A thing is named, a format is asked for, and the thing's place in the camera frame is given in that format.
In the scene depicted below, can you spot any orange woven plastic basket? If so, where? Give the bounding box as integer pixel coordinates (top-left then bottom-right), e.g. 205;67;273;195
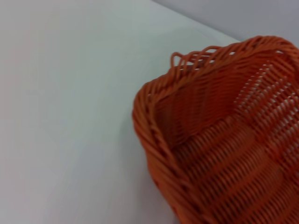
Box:
131;35;299;224

